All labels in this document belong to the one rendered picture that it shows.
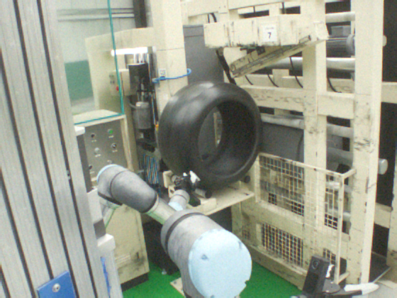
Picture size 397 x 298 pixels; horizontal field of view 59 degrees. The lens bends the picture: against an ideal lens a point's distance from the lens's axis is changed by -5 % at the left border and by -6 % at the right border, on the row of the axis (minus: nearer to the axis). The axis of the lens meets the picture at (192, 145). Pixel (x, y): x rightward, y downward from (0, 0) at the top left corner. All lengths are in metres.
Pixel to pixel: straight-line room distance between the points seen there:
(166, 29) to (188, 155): 0.75
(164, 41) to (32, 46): 1.50
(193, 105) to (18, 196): 1.24
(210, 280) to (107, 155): 1.86
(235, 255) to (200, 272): 0.07
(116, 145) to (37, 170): 1.76
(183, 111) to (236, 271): 1.23
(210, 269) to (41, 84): 0.44
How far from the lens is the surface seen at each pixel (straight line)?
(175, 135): 1.81
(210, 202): 1.99
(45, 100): 0.71
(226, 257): 0.66
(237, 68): 2.26
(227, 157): 2.28
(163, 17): 2.15
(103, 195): 1.37
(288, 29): 1.87
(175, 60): 2.17
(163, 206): 1.35
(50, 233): 0.76
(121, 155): 2.49
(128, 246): 2.67
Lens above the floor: 1.70
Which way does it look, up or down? 16 degrees down
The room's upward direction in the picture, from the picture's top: 6 degrees counter-clockwise
